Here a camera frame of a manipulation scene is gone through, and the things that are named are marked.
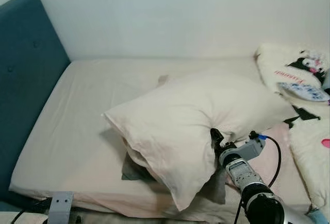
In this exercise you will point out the cream white pillow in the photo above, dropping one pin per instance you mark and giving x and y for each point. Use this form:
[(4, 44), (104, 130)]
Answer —
[(180, 116)]

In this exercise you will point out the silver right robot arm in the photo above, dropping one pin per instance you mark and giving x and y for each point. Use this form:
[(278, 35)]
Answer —
[(255, 190)]

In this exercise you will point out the pale pink blanket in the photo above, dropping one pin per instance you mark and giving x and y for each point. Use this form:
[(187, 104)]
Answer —
[(278, 152)]

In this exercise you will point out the cream cartoon print quilt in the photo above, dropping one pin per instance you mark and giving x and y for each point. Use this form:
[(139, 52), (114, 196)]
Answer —
[(309, 147)]

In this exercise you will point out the blue white patterned item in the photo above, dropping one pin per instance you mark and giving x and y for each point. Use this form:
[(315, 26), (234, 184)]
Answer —
[(304, 92)]

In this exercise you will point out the teal fabric item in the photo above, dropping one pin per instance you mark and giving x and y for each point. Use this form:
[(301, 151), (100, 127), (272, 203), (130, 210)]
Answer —
[(318, 217)]

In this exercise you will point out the bed mattress with cream sheet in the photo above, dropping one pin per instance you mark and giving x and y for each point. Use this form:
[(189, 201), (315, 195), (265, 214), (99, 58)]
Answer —
[(77, 131)]

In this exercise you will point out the teal upholstered headboard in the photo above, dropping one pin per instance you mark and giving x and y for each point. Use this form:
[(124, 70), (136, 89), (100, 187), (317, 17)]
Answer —
[(26, 69)]

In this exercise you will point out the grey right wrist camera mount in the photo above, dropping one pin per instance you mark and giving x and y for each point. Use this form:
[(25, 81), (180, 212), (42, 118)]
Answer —
[(246, 149)]

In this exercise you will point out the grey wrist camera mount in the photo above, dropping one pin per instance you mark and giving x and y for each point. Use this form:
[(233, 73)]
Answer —
[(246, 149), (60, 207)]

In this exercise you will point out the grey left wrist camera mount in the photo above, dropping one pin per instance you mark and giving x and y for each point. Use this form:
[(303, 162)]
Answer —
[(60, 207)]

